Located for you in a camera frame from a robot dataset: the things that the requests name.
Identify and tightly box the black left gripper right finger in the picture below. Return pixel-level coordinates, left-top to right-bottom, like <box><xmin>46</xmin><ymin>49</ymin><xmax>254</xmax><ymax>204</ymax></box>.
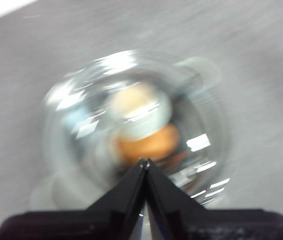
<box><xmin>145</xmin><ymin>157</ymin><xmax>283</xmax><ymax>240</ymax></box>

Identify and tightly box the glass lid with green knob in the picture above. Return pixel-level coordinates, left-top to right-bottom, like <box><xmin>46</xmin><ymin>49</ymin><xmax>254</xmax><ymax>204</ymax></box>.
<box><xmin>42</xmin><ymin>49</ymin><xmax>232</xmax><ymax>209</ymax></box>

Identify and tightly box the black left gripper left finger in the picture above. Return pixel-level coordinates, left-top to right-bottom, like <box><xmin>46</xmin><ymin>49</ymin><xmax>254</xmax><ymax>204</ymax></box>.
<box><xmin>0</xmin><ymin>158</ymin><xmax>147</xmax><ymax>240</ymax></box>

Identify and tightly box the brown potato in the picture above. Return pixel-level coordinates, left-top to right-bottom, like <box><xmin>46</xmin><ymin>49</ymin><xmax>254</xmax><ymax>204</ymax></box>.
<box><xmin>113</xmin><ymin>123</ymin><xmax>182</xmax><ymax>164</ymax></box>

